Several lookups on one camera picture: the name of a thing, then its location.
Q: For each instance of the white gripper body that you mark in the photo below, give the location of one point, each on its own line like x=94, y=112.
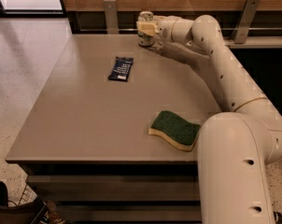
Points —
x=163, y=29

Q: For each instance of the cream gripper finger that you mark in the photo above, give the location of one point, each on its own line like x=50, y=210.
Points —
x=147, y=27

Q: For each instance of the white green 7up can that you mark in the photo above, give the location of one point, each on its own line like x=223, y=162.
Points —
x=144, y=40

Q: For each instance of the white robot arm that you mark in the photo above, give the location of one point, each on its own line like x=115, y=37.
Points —
x=233, y=146

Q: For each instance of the dark blue snack bar wrapper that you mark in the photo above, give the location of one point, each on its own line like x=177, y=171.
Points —
x=121, y=69

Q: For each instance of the green yellow sponge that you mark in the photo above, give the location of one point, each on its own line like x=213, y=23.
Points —
x=175, y=130

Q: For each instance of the grey drawer cabinet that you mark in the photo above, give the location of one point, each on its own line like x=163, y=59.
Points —
x=85, y=144

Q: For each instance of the left grey metal bracket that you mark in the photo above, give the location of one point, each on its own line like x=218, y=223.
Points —
x=111, y=13

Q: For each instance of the grey metal bracket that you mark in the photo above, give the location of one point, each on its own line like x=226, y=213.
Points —
x=241, y=30
x=111, y=13

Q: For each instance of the right grey metal bracket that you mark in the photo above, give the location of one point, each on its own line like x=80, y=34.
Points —
x=241, y=30

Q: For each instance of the wire basket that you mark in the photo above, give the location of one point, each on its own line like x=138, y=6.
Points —
x=27, y=196

